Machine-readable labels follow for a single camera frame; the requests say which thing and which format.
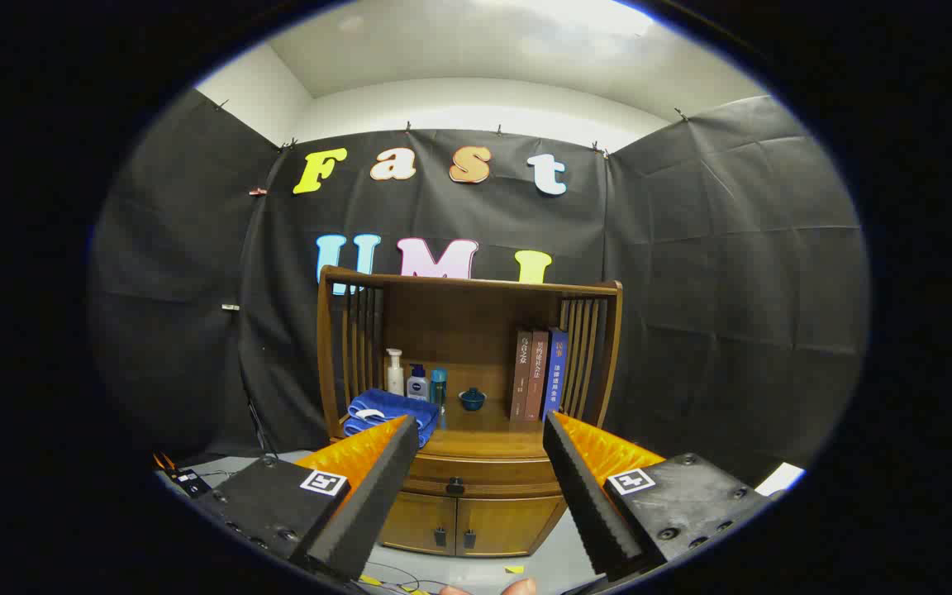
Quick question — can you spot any black backdrop cloth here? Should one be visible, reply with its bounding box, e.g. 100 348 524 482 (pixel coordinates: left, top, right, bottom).
88 87 869 488

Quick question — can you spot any thin black floor cable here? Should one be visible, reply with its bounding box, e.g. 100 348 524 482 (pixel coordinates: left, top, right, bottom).
360 562 445 594

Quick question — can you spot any reddish brown book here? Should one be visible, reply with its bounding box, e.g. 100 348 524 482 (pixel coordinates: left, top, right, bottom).
525 332 549 422

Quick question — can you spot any folded blue towel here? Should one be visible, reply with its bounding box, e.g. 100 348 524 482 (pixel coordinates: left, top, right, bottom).
343 388 441 449

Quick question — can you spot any wooden cabinet door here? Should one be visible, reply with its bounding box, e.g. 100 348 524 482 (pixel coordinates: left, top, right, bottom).
455 494 568 556
378 492 460 553

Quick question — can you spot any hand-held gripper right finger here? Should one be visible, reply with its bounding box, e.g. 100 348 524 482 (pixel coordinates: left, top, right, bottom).
542 411 774 579

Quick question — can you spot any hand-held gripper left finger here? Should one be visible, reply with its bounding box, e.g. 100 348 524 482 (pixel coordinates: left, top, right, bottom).
195 415 421 582

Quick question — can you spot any blue book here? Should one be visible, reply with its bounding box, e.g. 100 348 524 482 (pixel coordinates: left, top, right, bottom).
540 327 569 421

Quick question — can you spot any wooden drawer with black knob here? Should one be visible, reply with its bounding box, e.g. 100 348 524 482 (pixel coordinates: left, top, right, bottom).
400 463 566 500

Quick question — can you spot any small black device with wires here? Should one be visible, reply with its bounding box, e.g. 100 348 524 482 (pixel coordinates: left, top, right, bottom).
164 467 212 498

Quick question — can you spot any dark brown book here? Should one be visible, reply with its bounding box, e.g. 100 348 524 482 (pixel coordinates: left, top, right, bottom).
510 331 534 422

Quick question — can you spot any wooden countertop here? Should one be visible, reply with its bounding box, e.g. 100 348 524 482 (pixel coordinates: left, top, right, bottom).
329 395 605 460

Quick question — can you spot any brown wooden cabinet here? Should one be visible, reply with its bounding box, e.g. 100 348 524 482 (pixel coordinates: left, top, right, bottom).
316 265 624 558

